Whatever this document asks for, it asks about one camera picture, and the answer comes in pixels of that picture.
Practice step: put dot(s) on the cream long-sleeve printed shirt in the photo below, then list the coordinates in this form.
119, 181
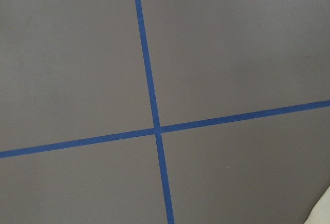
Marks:
320, 212

